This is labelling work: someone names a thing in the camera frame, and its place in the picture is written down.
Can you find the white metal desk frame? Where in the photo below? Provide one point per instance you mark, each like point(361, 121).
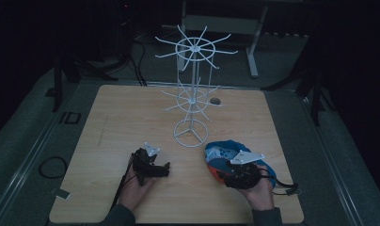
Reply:
point(254, 47)

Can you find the person's right hand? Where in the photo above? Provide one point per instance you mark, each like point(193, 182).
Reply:
point(260, 196)

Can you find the black rectangular floor frame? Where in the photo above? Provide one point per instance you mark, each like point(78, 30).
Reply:
point(62, 117)

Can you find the person's left hand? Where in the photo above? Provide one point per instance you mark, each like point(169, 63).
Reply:
point(133, 190)

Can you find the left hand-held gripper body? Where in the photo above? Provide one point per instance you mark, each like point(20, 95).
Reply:
point(145, 163)

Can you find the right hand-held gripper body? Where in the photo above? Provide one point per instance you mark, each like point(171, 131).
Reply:
point(243, 175)

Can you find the black metal stand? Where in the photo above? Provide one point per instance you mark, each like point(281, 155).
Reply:
point(57, 84)
point(316, 94)

